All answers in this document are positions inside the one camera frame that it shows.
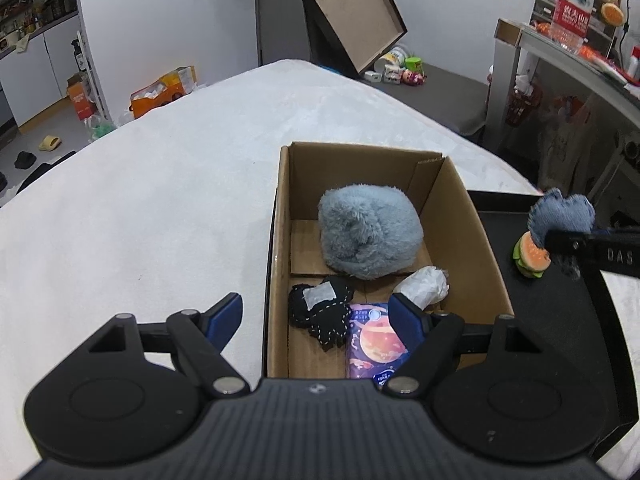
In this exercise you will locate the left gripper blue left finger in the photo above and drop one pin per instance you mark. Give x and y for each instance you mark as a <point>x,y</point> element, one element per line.
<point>216,326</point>

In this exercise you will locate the orange paper bag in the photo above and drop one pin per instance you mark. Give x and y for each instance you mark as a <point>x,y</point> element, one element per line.
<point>166,89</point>

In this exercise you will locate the black tray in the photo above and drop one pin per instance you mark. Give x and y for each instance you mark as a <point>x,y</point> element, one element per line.
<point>545,390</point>

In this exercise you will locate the grey-blue fuzzy cloth piece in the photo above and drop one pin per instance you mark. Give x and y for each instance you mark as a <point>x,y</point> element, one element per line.
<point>556,212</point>

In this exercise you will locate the white soft packet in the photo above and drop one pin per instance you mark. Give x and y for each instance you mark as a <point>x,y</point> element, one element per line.
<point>425,287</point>

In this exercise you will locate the yellow slipper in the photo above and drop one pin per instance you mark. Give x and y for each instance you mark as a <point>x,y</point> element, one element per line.
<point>49,144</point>

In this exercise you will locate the black slipper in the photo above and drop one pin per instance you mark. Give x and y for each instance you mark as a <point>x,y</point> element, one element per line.
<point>24,160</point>

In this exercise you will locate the brown cardboard box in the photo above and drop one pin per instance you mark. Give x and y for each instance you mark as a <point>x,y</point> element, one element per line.
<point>453,240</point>

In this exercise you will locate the black stitched soft pouch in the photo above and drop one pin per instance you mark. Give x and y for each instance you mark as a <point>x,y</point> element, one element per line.
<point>322,310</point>

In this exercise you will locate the large brown framed board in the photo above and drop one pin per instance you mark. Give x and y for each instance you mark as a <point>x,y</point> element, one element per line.
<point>358,31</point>

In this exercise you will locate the green toy cup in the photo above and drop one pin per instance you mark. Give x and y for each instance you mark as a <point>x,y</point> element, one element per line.
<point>414,64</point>

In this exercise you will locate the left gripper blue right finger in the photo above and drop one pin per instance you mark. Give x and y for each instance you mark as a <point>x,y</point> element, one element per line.
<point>419,330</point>

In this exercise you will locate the black curved desk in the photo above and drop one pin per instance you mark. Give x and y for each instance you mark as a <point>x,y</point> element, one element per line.
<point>512,37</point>

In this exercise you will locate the white round tin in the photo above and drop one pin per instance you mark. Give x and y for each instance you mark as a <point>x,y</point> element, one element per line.
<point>396,56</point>

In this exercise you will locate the orange cardboard box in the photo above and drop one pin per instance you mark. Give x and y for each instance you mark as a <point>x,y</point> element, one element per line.
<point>79,93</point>

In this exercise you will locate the blue tissue packet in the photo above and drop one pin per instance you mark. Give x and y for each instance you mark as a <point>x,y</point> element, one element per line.
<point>373,351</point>

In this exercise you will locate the grey bench cushion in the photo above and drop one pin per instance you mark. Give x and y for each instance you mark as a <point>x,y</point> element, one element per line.
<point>454,101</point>

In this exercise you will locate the orange hamburger plush toy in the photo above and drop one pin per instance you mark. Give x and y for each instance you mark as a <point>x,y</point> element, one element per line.
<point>531,260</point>

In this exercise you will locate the grey fluffy plush toy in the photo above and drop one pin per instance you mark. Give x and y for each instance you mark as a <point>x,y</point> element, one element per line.
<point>368,231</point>

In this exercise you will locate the clear plastic water bottle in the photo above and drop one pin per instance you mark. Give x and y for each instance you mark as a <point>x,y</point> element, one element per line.
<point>570,23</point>

